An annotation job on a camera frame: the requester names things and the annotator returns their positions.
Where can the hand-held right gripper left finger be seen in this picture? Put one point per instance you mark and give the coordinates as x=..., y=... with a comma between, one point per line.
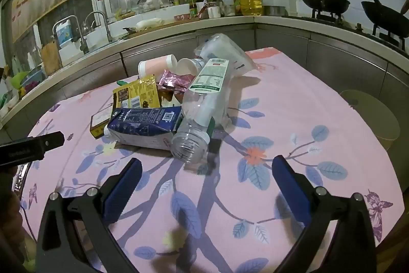
x=124, y=189

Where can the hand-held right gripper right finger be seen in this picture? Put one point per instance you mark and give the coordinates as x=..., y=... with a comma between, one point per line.
x=290, y=186

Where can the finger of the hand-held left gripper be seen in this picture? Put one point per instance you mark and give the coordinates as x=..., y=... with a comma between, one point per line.
x=32, y=148

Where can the blue milk carton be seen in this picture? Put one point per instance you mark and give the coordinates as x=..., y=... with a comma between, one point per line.
x=140, y=126

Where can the small yellow box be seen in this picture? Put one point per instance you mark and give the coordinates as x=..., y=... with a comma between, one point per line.
x=99, y=122

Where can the yellow brown snack packet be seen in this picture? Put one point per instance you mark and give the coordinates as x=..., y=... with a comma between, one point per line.
x=134, y=94

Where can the beige trash bin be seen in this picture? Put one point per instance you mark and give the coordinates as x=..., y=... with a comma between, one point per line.
x=370, y=119

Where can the green wrapper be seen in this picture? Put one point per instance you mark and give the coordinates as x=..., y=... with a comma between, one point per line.
x=123, y=82

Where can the clear plastic bottle green label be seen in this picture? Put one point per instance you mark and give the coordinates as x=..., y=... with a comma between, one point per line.
x=198, y=106

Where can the pink foil wrapper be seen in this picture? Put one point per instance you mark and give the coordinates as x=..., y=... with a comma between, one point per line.
x=175, y=81

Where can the pink paper cup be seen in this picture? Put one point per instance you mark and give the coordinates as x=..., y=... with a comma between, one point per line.
x=156, y=65

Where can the white paper cup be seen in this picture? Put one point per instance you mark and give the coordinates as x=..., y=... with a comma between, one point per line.
x=187, y=65

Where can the clear plastic bag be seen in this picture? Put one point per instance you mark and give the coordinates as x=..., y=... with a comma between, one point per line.
x=223, y=47

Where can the pink floral tablecloth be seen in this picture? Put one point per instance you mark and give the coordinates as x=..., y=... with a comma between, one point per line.
x=287, y=119

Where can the wooden cutting board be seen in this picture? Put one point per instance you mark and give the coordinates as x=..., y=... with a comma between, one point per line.
x=51, y=58

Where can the blue white detergent bottle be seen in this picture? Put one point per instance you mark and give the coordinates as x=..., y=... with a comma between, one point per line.
x=65, y=33

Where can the square steel faucet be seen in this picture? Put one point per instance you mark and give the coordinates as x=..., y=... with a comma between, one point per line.
x=81, y=33

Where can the curved steel faucet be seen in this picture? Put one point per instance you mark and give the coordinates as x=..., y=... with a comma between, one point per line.
x=105, y=23

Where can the white radish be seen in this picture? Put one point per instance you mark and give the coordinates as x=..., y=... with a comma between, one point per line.
x=150, y=23

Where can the gas stove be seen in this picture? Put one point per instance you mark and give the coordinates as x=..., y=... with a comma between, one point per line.
x=335, y=20

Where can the steel bowl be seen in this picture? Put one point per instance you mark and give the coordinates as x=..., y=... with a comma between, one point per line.
x=274, y=10

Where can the black wok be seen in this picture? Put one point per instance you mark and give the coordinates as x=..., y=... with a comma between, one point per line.
x=383, y=17

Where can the white plastic jug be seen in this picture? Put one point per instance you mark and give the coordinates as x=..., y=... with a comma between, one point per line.
x=226, y=1

